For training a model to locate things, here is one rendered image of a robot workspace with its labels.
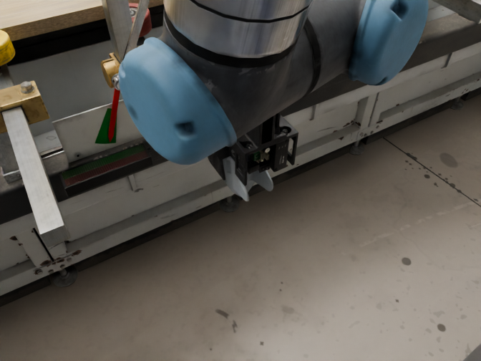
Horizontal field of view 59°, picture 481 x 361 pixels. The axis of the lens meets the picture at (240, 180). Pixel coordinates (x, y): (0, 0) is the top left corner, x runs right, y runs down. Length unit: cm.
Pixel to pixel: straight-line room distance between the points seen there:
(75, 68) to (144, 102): 79
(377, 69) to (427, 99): 173
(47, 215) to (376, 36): 45
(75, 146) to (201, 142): 64
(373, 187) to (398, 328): 59
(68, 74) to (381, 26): 83
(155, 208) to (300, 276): 54
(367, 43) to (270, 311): 119
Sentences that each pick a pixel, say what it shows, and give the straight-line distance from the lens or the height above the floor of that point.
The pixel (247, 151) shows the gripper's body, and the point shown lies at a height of 96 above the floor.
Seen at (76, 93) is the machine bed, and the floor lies 70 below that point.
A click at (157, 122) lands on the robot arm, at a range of 24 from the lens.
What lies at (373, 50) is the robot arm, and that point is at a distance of 31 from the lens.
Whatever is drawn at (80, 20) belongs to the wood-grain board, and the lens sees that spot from 94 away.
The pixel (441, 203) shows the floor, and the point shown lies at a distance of 184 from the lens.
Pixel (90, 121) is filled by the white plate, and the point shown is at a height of 78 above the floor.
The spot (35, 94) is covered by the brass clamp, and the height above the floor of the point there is 86.
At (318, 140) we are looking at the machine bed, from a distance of 170.
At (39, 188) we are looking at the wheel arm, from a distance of 63.
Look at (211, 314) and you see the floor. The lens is 142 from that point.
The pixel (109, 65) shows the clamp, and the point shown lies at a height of 87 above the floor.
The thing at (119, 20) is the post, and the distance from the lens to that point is 77.
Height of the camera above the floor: 128
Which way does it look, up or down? 47 degrees down
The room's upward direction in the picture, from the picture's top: straight up
